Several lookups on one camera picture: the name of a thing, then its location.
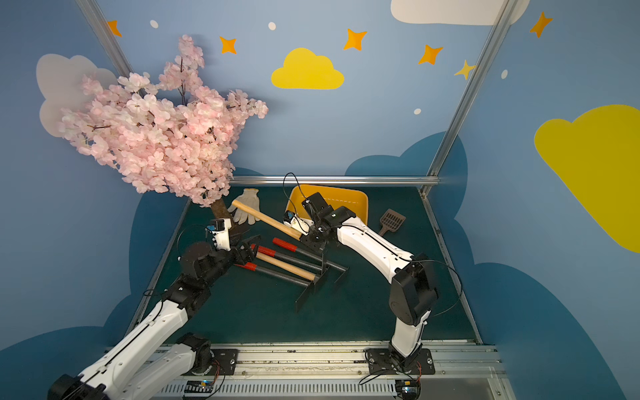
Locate red grip rake back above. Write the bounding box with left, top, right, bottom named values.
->
left=273, top=238, right=348, bottom=285

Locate red grip rake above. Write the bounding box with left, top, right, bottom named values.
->
left=273, top=238, right=348, bottom=285
left=237, top=263, right=313, bottom=313
left=257, top=245, right=323, bottom=273

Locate wooden handle hoe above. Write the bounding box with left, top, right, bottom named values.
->
left=255, top=253, right=325, bottom=288
left=232, top=200, right=302, bottom=240

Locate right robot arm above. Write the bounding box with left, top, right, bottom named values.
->
left=295, top=207, right=439, bottom=363

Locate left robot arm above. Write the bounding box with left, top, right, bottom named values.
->
left=47, top=241, right=258, bottom=399

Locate yellow plastic storage box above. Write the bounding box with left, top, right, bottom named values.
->
left=286, top=184, right=369, bottom=223

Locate red grip rake front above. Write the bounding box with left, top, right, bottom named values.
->
left=237, top=263, right=313, bottom=313

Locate white work glove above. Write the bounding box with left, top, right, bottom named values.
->
left=227, top=188, right=263, bottom=226

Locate brown slotted plastic scoop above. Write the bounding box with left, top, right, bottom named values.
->
left=378, top=208, right=406, bottom=237

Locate left small circuit board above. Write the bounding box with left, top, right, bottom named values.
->
left=181, top=380, right=216, bottom=399

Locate small circuit board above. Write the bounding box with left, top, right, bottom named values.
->
left=395, top=379, right=421, bottom=400
left=181, top=380, right=216, bottom=399

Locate pink cherry blossom tree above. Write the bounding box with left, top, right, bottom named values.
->
left=58, top=35, right=268, bottom=224

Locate right small circuit board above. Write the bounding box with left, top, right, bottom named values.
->
left=395, top=379, right=421, bottom=400

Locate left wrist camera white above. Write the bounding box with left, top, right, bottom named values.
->
left=206, top=218, right=232, bottom=251

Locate horizontal aluminium frame bar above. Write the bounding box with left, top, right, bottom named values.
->
left=231, top=174, right=439, bottom=187

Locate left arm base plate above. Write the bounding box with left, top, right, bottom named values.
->
left=193, top=348, right=239, bottom=376

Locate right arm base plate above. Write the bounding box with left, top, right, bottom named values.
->
left=364, top=346, right=436, bottom=376

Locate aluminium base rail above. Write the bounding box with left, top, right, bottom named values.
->
left=148, top=340, right=515, bottom=399

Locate left aluminium frame post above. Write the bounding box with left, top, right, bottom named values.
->
left=75, top=0, right=133, bottom=76

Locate aluminium frame post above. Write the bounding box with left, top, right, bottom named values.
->
left=420, top=0, right=520, bottom=199
left=75, top=0, right=133, bottom=76

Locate right aluminium frame post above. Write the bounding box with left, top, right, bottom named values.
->
left=420, top=0, right=520, bottom=199

